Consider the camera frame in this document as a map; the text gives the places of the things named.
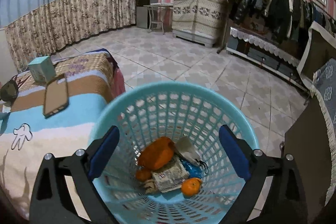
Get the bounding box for printed snack wrapper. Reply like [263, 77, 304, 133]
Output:
[151, 156, 190, 193]

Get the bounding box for blue plastic bag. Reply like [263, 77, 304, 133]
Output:
[181, 159, 204, 179]

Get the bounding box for covered chest with cloth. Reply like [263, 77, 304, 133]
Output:
[172, 0, 227, 48]

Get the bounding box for low shelf with lace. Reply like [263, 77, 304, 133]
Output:
[226, 26, 308, 93]

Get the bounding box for whole orange mandarin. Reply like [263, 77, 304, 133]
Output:
[181, 177, 202, 197]

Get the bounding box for water dispenser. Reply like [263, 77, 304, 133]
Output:
[136, 0, 158, 29]

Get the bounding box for brown paper ball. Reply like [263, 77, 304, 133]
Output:
[143, 178, 159, 194]

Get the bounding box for peeled orange peel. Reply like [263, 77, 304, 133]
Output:
[135, 167, 152, 182]

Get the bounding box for blue patterned sofa cover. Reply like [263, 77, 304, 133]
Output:
[311, 59, 336, 205]

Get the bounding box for turquoise plastic laundry basket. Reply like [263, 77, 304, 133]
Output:
[88, 81, 261, 224]

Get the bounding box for black ribbed paper cup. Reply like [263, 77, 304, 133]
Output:
[0, 79, 19, 103]

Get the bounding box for orange snack bag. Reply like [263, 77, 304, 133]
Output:
[138, 136, 175, 170]

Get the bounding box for khaki cloth mask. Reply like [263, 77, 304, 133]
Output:
[175, 136, 209, 174]

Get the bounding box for clothes rack with garments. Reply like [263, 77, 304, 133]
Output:
[228, 0, 335, 44]

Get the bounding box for teal cardboard box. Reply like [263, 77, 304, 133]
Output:
[28, 56, 56, 84]

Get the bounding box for cartoon striped blanket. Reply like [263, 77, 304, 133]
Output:
[1, 49, 118, 221]

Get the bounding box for brown phone case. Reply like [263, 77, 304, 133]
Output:
[43, 73, 69, 119]

